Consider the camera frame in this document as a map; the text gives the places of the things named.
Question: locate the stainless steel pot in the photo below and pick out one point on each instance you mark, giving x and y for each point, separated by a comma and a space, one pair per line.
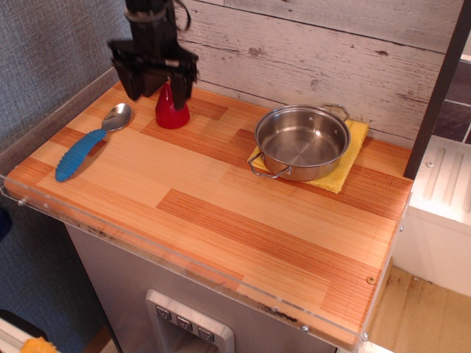
301, 142

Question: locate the grey toy fridge cabinet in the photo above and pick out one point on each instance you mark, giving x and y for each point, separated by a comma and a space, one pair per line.
122, 280

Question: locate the clear acrylic table guard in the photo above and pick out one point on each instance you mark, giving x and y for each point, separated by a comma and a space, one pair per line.
303, 255

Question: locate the blue handled metal spoon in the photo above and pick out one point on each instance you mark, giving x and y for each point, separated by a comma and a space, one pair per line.
118, 117

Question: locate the yellow object bottom left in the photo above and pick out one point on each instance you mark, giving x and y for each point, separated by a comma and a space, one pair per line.
37, 345

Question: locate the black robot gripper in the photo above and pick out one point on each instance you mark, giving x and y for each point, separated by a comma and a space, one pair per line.
154, 42

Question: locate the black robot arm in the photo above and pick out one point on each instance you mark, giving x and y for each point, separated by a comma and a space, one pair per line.
155, 78

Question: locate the dark vertical post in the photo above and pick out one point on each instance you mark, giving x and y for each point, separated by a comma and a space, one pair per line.
444, 80

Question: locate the red toy strawberry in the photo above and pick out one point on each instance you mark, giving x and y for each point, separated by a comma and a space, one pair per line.
166, 113

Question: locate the silver dispenser panel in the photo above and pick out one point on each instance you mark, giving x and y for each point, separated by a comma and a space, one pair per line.
187, 325

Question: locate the yellow cloth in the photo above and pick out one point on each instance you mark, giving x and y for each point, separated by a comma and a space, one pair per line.
335, 180

